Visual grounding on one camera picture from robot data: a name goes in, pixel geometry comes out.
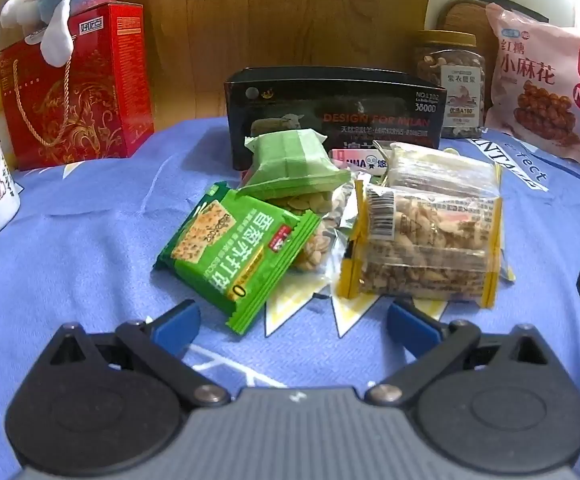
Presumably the clear jar of nuts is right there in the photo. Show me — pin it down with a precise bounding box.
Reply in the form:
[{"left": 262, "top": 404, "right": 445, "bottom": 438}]
[{"left": 412, "top": 30, "right": 486, "bottom": 140}]

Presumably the light green snack packet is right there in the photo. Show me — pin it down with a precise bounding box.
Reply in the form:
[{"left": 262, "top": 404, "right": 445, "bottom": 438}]
[{"left": 238, "top": 130, "right": 351, "bottom": 201}]

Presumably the woven rattan board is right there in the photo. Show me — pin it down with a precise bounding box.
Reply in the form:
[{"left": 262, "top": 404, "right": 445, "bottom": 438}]
[{"left": 437, "top": 0, "right": 496, "bottom": 41}]

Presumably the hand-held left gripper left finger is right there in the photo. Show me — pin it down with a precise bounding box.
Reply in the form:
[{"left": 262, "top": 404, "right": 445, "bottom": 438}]
[{"left": 34, "top": 300, "right": 231, "bottom": 409}]

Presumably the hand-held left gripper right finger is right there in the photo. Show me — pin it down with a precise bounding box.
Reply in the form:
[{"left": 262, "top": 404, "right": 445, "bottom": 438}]
[{"left": 366, "top": 300, "right": 557, "bottom": 408}]

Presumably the clear snack packet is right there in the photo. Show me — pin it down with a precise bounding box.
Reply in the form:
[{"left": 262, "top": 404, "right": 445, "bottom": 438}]
[{"left": 385, "top": 142, "right": 503, "bottom": 196}]

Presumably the yellow-edged peanut packet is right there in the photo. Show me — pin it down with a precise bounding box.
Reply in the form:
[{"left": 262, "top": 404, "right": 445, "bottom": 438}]
[{"left": 337, "top": 180, "right": 503, "bottom": 310}]

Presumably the black cardboard box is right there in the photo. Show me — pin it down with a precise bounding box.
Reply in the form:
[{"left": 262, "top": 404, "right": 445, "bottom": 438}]
[{"left": 224, "top": 66, "right": 446, "bottom": 171}]

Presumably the blue printed bed sheet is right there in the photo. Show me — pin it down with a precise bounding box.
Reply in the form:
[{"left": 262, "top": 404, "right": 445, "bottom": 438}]
[{"left": 0, "top": 115, "right": 580, "bottom": 480}]

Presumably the red gift box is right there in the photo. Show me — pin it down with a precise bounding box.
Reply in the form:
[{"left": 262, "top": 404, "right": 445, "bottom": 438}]
[{"left": 0, "top": 2, "right": 155, "bottom": 171}]

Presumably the clear bag of broad beans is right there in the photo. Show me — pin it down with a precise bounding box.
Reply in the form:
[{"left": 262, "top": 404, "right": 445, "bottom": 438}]
[{"left": 265, "top": 185, "right": 365, "bottom": 276}]

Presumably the pink and white packet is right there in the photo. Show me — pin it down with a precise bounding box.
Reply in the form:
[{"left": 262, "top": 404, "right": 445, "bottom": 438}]
[{"left": 327, "top": 149, "right": 395, "bottom": 176}]

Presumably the wooden headboard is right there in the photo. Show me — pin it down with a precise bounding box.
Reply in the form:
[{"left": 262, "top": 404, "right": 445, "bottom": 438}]
[{"left": 0, "top": 0, "right": 438, "bottom": 131}]

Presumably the pink snack bag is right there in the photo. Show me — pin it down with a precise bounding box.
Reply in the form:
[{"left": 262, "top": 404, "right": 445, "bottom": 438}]
[{"left": 484, "top": 2, "right": 580, "bottom": 168}]

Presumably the green cracker packet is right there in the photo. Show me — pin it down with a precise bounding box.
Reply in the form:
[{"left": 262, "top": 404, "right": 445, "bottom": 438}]
[{"left": 156, "top": 181, "right": 322, "bottom": 335}]

